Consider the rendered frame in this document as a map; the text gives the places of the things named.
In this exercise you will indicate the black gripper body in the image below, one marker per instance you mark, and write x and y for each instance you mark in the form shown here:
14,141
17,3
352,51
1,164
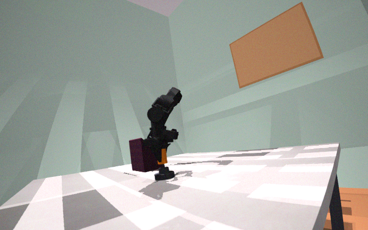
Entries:
156,136

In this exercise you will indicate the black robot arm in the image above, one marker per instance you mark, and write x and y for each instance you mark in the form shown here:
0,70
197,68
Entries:
161,109

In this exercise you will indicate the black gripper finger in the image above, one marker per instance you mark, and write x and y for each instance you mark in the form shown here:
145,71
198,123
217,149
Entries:
157,151
165,146

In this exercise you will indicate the orange cylindrical knob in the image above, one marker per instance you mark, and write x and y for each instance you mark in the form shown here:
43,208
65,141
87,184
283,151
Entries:
164,157

